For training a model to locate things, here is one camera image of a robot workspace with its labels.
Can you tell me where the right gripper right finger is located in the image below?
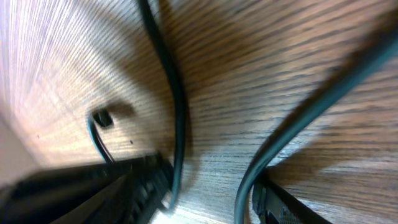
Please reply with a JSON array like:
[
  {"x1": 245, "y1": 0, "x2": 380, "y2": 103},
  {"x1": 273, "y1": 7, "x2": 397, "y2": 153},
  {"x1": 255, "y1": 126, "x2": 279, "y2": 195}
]
[{"x1": 252, "y1": 170, "x2": 331, "y2": 224}]

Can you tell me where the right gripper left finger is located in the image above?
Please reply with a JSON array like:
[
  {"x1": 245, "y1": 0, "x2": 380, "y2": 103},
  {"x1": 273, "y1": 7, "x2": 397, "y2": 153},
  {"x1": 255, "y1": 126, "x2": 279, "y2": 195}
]
[{"x1": 1, "y1": 155, "x2": 174, "y2": 223}]

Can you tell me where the black cable bundle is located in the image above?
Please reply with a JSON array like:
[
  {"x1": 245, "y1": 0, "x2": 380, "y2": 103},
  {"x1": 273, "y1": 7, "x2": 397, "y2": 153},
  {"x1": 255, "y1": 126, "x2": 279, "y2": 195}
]
[{"x1": 86, "y1": 0, "x2": 398, "y2": 224}]

